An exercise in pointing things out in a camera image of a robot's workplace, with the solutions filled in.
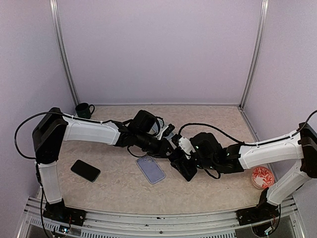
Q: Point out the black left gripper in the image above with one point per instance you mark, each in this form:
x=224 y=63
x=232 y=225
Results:
x=163 y=148

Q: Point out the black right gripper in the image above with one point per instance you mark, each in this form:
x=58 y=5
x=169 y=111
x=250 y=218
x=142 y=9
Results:
x=185 y=163

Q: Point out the lavender phone case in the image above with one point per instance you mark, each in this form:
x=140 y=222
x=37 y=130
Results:
x=150 y=169

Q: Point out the white-edged black smartphone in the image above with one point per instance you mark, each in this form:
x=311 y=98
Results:
x=177 y=164

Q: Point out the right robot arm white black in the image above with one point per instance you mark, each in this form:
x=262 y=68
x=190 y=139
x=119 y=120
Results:
x=299 y=145

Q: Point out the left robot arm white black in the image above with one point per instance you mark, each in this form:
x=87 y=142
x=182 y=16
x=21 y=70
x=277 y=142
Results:
x=143 y=131

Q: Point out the light blue phone case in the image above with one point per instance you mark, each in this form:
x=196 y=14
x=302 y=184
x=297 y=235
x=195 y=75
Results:
x=156 y=128

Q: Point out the red white patterned dish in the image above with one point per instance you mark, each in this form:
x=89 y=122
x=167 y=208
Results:
x=262 y=177

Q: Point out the black smartphone on table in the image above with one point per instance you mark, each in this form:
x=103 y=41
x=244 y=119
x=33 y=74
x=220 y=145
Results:
x=85 y=170

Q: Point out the dark green mug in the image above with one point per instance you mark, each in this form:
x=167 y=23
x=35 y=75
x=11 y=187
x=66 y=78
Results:
x=85 y=110

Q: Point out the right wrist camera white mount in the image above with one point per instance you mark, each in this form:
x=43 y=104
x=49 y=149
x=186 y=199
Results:
x=185 y=145

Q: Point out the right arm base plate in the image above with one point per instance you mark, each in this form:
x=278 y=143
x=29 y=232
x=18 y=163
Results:
x=257 y=214

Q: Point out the front aluminium rail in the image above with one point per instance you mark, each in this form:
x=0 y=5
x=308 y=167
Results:
x=219 y=224

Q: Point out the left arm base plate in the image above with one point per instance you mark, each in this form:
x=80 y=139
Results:
x=61 y=213

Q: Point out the right aluminium frame post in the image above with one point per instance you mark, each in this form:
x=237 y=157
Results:
x=256 y=54

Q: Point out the aluminium frame post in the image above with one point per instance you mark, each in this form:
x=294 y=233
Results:
x=256 y=54
x=62 y=51

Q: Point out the left aluminium frame post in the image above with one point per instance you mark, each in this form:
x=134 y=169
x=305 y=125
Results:
x=62 y=51

